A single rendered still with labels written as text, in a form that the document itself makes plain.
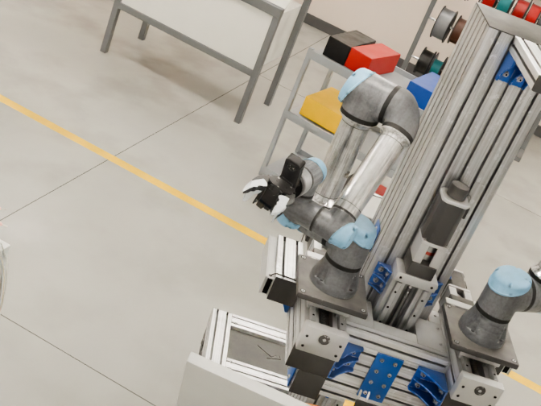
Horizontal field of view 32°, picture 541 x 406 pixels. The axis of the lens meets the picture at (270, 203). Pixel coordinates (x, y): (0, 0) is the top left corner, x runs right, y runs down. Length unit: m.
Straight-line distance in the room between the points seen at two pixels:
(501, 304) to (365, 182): 0.64
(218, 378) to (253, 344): 2.66
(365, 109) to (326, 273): 0.52
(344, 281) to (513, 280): 0.50
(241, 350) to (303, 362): 1.26
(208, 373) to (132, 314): 2.92
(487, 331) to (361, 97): 0.83
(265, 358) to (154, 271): 0.92
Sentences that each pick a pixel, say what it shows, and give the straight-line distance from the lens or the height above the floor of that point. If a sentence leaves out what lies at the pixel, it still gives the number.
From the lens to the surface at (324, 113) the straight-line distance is 5.57.
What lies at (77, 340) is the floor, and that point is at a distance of 4.20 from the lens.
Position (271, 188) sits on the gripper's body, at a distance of 2.34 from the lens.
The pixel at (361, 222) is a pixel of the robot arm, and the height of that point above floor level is 1.39.
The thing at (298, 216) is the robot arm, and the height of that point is 1.46.
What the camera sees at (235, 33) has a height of 0.58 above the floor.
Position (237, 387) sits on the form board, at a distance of 1.53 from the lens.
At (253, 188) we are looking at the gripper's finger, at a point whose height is 1.58.
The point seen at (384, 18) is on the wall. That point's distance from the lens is 9.27.
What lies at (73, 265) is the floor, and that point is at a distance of 4.63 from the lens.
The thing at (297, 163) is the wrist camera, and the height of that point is 1.66.
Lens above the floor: 2.59
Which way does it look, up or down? 27 degrees down
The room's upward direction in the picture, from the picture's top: 23 degrees clockwise
